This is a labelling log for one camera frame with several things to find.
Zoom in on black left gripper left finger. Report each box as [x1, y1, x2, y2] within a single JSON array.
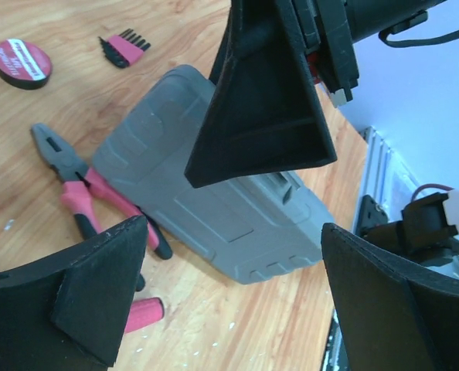
[[0, 216, 148, 370]]

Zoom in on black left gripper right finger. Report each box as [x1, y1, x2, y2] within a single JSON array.
[[321, 223, 459, 370]]

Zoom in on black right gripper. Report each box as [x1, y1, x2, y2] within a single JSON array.
[[185, 0, 359, 188]]

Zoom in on grey plastic tool case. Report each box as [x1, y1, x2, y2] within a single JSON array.
[[92, 65, 333, 284]]

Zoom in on pink black pliers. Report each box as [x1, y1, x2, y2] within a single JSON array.
[[30, 122, 174, 260]]

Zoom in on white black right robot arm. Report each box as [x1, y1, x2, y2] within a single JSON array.
[[185, 1, 459, 188]]

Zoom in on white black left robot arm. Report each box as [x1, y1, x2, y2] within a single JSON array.
[[0, 193, 459, 370]]

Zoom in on pink hex key set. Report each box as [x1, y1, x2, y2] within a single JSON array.
[[98, 29, 151, 69]]

